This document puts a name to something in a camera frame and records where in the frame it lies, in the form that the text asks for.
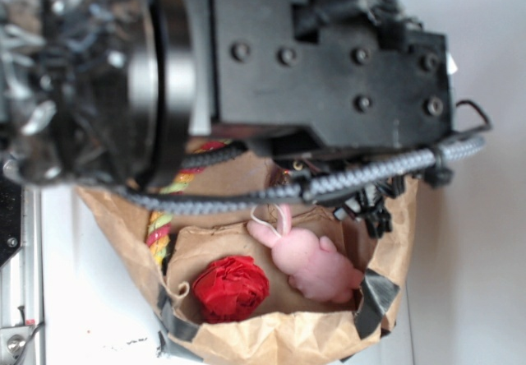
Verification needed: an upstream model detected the aluminium extrusion rail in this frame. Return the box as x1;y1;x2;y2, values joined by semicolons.
0;0;46;365

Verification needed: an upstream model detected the pink plush bunny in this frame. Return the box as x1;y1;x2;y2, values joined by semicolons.
247;204;363;303

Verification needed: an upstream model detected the red crumpled paper ball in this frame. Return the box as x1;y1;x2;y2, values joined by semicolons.
191;256;270;324

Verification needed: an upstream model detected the multicolour twisted rope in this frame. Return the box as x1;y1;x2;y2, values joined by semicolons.
142;137;233;266

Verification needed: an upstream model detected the metal corner bracket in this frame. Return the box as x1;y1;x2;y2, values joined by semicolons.
1;325;35;364

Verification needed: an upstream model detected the grey braided cable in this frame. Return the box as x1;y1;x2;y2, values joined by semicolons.
118;132;488;218

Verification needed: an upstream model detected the brown paper bag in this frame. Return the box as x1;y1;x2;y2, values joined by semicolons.
79;179;418;364

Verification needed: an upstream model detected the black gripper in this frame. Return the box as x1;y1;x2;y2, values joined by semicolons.
212;0;452;155

